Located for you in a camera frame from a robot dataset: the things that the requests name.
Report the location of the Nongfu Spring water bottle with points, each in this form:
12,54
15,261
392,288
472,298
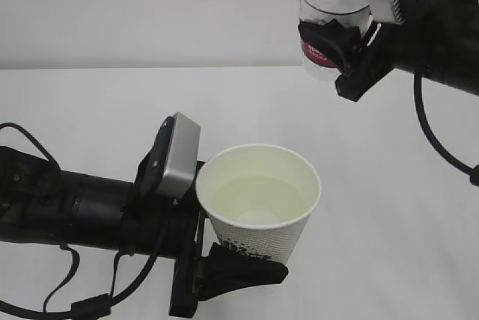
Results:
331,17

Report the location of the white paper cup green logo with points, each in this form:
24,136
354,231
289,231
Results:
259,198

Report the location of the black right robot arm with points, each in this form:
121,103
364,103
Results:
436,38

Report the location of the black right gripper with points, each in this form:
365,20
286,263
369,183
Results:
363,59

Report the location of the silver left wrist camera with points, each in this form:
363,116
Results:
181,160

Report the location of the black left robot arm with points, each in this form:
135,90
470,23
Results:
44,204

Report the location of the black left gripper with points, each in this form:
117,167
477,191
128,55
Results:
166,226

